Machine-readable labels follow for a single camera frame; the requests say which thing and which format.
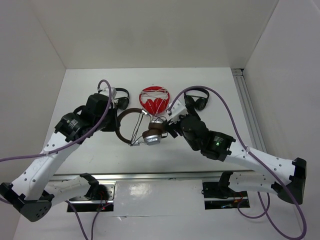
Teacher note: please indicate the aluminium rail right side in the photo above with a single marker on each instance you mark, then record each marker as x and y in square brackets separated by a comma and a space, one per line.
[248, 109]

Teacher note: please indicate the left black headphones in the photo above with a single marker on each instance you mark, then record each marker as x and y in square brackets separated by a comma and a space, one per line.
[123, 101]

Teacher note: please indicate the red headphones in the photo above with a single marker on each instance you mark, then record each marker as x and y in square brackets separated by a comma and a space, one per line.
[154, 99]

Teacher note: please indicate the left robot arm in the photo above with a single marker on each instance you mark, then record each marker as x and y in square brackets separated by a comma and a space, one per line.
[32, 194]

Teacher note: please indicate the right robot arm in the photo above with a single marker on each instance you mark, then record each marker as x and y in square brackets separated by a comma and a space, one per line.
[285, 178]

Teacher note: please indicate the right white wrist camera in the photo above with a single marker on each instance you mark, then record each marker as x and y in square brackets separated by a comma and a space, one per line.
[176, 110]

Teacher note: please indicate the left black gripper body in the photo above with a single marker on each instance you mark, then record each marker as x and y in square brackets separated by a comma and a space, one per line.
[109, 123]

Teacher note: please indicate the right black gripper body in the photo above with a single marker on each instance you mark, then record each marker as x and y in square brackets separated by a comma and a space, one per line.
[171, 128]

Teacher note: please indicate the right black headphones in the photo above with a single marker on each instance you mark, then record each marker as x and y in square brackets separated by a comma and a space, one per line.
[194, 101]

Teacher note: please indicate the aluminium rail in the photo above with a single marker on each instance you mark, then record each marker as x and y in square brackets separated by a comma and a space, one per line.
[158, 176]
[248, 109]

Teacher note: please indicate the aluminium rail front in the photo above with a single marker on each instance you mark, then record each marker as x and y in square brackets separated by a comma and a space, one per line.
[158, 176]

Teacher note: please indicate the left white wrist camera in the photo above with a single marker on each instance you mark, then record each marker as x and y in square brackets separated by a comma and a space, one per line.
[110, 94]

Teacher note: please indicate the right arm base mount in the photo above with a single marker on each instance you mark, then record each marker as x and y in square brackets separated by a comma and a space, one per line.
[216, 198]

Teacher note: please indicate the black headphones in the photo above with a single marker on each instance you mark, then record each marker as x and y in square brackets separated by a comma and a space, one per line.
[123, 101]
[194, 101]

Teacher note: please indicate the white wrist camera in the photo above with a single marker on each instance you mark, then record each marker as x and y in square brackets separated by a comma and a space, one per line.
[110, 94]
[176, 110]

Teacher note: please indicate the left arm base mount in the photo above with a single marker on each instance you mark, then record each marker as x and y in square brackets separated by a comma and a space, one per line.
[102, 200]

